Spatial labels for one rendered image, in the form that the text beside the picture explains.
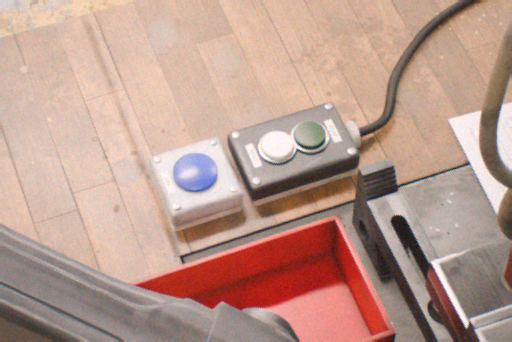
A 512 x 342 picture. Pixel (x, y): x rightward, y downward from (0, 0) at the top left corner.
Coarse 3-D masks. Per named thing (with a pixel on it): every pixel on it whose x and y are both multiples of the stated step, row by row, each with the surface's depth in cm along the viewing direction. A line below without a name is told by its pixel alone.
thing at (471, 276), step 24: (504, 240) 89; (432, 264) 88; (456, 264) 88; (480, 264) 88; (504, 264) 88; (432, 288) 90; (456, 288) 87; (480, 288) 87; (504, 288) 87; (456, 312) 86; (480, 312) 86; (504, 312) 81; (456, 336) 88; (480, 336) 81; (504, 336) 81
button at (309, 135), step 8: (296, 128) 119; (304, 128) 119; (312, 128) 119; (320, 128) 119; (296, 136) 119; (304, 136) 119; (312, 136) 119; (320, 136) 119; (304, 144) 118; (312, 144) 118; (320, 144) 118
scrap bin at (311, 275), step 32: (320, 224) 111; (224, 256) 109; (256, 256) 111; (288, 256) 113; (320, 256) 115; (352, 256) 109; (160, 288) 110; (192, 288) 112; (224, 288) 114; (256, 288) 114; (288, 288) 114; (320, 288) 114; (352, 288) 112; (288, 320) 112; (320, 320) 112; (352, 320) 112; (384, 320) 106
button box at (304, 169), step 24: (432, 24) 130; (408, 48) 128; (288, 120) 121; (312, 120) 121; (336, 120) 121; (384, 120) 123; (240, 144) 119; (336, 144) 119; (360, 144) 121; (240, 168) 119; (264, 168) 118; (288, 168) 118; (312, 168) 118; (336, 168) 119; (264, 192) 117; (288, 192) 119
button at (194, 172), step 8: (184, 160) 117; (192, 160) 117; (200, 160) 117; (208, 160) 117; (176, 168) 117; (184, 168) 117; (192, 168) 117; (200, 168) 117; (208, 168) 117; (216, 168) 117; (176, 176) 116; (184, 176) 116; (192, 176) 116; (200, 176) 116; (208, 176) 116; (216, 176) 117; (184, 184) 116; (192, 184) 116; (200, 184) 116; (208, 184) 116
